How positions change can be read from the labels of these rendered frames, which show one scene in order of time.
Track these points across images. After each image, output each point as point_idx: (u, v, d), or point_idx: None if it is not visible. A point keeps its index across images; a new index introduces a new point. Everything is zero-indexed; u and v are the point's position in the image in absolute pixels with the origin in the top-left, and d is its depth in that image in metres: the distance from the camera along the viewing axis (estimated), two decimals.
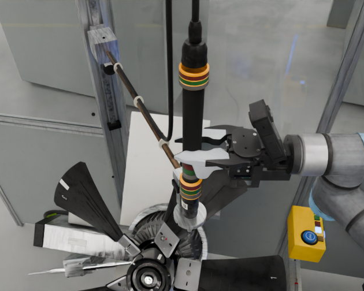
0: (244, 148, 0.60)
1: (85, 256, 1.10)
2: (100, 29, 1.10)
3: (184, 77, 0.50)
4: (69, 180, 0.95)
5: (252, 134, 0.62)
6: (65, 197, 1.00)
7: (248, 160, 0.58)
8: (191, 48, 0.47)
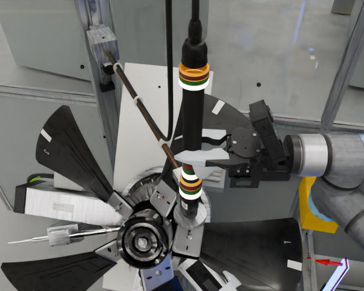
0: (244, 148, 0.60)
1: (73, 223, 0.97)
2: (99, 29, 1.10)
3: (184, 77, 0.50)
4: (51, 129, 0.82)
5: (252, 134, 0.62)
6: (47, 151, 0.87)
7: (248, 160, 0.58)
8: (191, 47, 0.47)
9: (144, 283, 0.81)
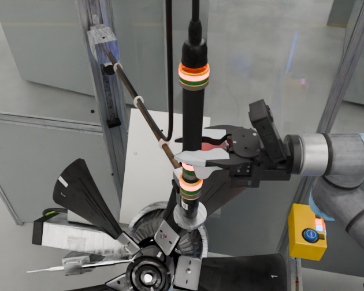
0: (244, 148, 0.60)
1: (85, 254, 1.09)
2: (99, 29, 1.10)
3: (184, 77, 0.49)
4: (68, 177, 0.94)
5: (252, 134, 0.62)
6: (63, 194, 0.99)
7: (248, 160, 0.58)
8: (191, 47, 0.47)
9: None
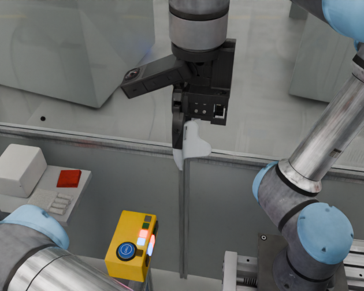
0: (175, 100, 0.53)
1: None
2: None
3: None
4: None
5: None
6: None
7: (173, 105, 0.51)
8: None
9: None
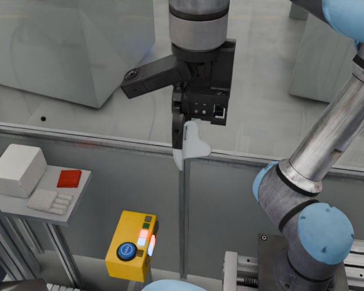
0: (175, 100, 0.53)
1: None
2: None
3: None
4: None
5: None
6: None
7: (173, 106, 0.51)
8: None
9: None
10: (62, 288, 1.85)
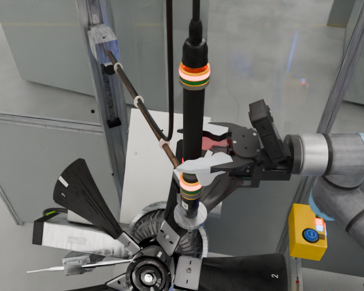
0: (244, 148, 0.60)
1: (85, 254, 1.09)
2: (100, 29, 1.10)
3: (184, 77, 0.49)
4: None
5: (252, 134, 0.62)
6: None
7: (252, 160, 0.58)
8: (192, 47, 0.47)
9: (112, 281, 0.94)
10: None
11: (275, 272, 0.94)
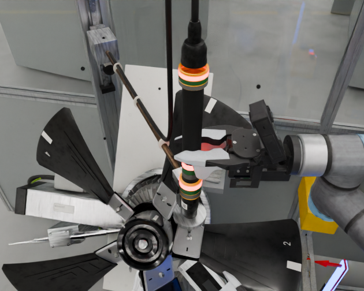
0: (244, 148, 0.60)
1: (73, 224, 0.98)
2: (99, 29, 1.10)
3: (183, 77, 0.50)
4: (219, 113, 0.77)
5: (252, 134, 0.62)
6: None
7: (248, 160, 0.58)
8: (190, 48, 0.47)
9: (103, 249, 0.82)
10: None
11: (287, 239, 0.83)
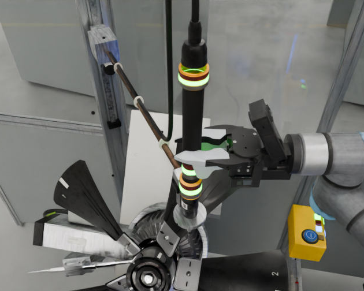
0: (244, 147, 0.60)
1: (85, 254, 1.10)
2: (100, 29, 1.10)
3: (184, 77, 0.50)
4: None
5: (252, 133, 0.62)
6: None
7: (248, 160, 0.58)
8: (190, 48, 0.47)
9: (113, 282, 0.94)
10: None
11: (275, 270, 0.93)
